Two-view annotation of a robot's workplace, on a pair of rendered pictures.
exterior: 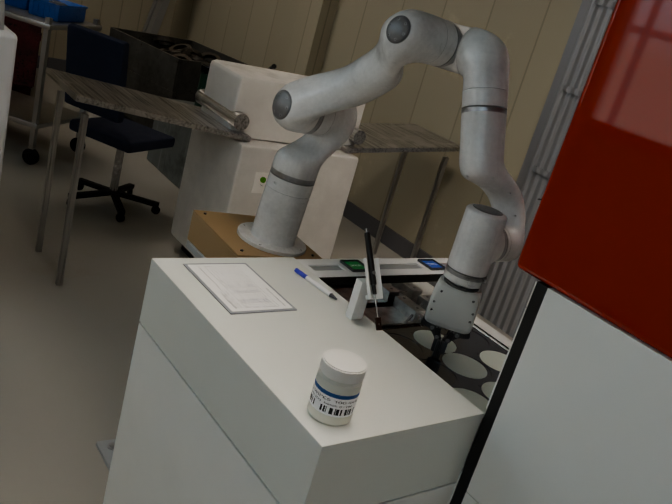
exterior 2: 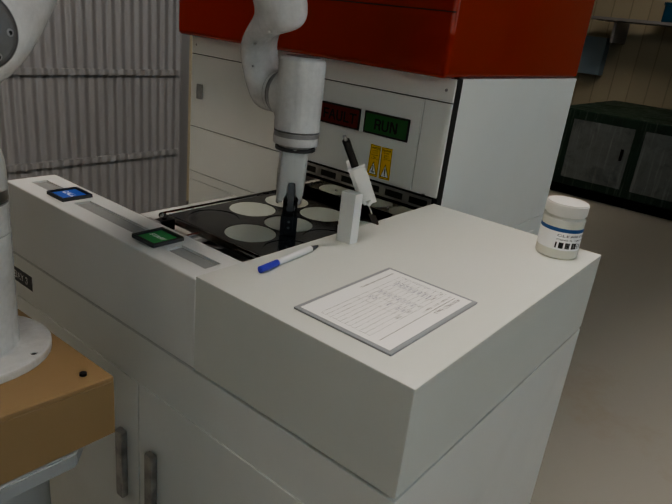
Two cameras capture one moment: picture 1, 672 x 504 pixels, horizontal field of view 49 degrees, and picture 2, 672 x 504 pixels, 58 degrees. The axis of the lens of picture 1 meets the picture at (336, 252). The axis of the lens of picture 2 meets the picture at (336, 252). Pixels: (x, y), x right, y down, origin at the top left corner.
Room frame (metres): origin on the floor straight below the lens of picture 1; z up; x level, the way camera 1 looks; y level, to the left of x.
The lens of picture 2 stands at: (1.58, 0.85, 1.31)
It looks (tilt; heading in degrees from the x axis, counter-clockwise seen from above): 21 degrees down; 258
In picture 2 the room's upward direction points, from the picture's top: 7 degrees clockwise
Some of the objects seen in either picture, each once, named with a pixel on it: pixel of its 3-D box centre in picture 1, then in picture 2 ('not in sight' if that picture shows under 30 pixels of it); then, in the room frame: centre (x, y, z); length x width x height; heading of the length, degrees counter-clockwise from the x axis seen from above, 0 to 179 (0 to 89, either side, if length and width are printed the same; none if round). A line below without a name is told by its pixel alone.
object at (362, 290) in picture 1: (367, 291); (357, 201); (1.36, -0.08, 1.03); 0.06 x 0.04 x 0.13; 41
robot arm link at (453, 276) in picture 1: (465, 275); (296, 138); (1.45, -0.27, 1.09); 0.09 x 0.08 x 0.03; 83
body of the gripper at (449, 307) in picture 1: (454, 302); (293, 170); (1.45, -0.27, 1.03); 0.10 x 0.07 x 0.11; 83
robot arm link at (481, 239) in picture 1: (478, 239); (298, 92); (1.45, -0.27, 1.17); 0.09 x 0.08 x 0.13; 127
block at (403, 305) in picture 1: (409, 308); not in sight; (1.68, -0.21, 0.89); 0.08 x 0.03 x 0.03; 41
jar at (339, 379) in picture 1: (337, 387); (561, 227); (1.00, -0.06, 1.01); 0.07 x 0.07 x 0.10
